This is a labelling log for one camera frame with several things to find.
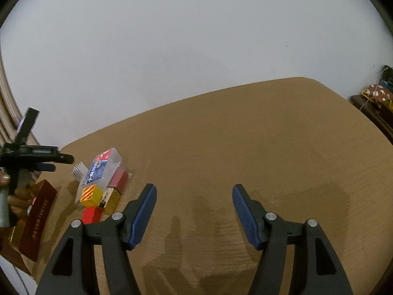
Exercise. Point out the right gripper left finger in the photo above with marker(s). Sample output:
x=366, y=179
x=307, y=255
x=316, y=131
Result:
x=72, y=269

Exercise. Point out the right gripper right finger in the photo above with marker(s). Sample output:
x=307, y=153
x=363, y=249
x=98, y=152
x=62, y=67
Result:
x=316, y=267

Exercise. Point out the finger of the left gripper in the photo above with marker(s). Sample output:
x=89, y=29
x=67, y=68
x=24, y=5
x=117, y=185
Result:
x=43, y=167
x=64, y=159

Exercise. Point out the white zigzag cube box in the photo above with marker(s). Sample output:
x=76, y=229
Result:
x=79, y=171

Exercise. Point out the blue red plastic card box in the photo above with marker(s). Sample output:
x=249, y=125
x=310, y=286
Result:
x=100, y=172

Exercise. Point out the yellow red striped box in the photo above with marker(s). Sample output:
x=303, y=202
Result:
x=91, y=196

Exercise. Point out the dark pink small box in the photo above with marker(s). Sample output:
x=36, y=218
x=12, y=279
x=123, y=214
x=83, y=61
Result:
x=119, y=180

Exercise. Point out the gold rectangular box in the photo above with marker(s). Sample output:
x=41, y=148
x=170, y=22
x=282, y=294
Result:
x=110, y=200

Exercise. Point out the red rectangular box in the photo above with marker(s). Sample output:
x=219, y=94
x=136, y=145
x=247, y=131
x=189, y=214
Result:
x=92, y=215

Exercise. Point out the person's left hand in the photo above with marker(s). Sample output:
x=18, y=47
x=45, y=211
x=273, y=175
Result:
x=22, y=198

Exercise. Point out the beige patterned curtain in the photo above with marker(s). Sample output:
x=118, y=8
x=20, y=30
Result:
x=11, y=116

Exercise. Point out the red gold toffee tin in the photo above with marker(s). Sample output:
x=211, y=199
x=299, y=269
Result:
x=24, y=240

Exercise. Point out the dark wooden side cabinet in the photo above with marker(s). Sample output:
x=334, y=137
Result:
x=382, y=118

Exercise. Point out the brown floral pouch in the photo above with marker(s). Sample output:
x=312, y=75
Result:
x=377, y=94

